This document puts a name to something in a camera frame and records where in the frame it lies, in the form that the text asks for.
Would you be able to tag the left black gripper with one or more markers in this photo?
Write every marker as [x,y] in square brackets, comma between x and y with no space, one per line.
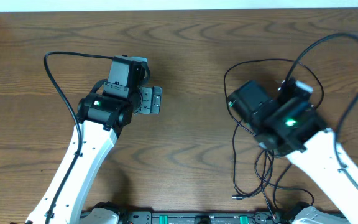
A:
[153,101]

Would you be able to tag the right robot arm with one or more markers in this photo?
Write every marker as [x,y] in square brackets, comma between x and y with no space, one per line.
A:
[289,126]

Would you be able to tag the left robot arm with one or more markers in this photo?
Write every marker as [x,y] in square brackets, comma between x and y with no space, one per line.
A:
[99,121]

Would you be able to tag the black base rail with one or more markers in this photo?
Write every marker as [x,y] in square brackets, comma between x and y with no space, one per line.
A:
[204,217]

